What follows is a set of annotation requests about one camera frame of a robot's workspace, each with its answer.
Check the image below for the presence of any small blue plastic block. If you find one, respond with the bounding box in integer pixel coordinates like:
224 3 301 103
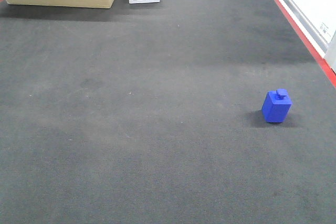
261 89 292 123

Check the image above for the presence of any white board with aluminium frame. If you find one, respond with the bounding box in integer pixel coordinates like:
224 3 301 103
281 0 335 73

